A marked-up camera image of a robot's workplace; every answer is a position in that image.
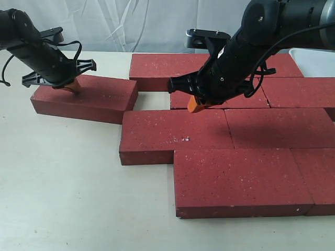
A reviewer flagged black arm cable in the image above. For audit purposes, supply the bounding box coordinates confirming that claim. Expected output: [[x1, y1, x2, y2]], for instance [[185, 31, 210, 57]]
[[244, 22, 335, 98], [0, 39, 83, 87]]

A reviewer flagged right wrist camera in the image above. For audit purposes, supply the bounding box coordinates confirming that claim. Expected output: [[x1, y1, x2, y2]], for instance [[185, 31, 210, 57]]
[[185, 28, 231, 49]]

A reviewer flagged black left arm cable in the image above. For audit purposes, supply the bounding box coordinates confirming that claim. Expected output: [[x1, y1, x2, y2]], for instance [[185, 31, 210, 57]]
[[0, 39, 83, 87]]

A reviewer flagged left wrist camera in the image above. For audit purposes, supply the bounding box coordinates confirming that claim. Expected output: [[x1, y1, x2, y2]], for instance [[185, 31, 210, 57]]
[[40, 27, 64, 43]]

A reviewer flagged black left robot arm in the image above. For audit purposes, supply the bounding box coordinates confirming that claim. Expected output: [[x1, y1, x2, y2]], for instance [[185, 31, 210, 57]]
[[1, 8, 97, 94]]

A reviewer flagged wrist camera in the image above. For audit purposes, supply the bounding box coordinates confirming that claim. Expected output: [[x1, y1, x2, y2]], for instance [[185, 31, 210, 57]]
[[40, 27, 64, 43], [185, 28, 231, 49]]

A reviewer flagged scratched red brick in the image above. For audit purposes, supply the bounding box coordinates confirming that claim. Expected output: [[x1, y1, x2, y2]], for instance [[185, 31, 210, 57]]
[[119, 110, 234, 166]]

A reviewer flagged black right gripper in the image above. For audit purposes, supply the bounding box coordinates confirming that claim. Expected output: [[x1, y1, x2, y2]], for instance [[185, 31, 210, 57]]
[[167, 31, 265, 113]]

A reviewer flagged white backdrop cloth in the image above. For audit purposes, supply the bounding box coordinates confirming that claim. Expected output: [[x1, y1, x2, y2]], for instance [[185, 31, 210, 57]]
[[1, 0, 248, 53]]

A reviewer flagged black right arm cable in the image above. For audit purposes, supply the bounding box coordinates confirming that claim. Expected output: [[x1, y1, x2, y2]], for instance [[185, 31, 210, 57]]
[[244, 22, 335, 98]]

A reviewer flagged white plastic tray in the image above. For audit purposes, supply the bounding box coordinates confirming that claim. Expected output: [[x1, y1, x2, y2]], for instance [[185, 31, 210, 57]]
[[288, 48, 334, 77]]

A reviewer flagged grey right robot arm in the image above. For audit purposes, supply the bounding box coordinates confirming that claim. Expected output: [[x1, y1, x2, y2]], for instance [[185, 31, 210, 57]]
[[167, 0, 334, 112]]

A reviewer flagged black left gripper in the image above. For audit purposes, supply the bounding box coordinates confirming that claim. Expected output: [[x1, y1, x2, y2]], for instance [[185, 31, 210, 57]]
[[12, 43, 97, 94]]

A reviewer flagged movable red brick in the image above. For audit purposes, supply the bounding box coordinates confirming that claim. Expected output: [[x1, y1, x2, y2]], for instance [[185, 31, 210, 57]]
[[170, 88, 270, 109]]

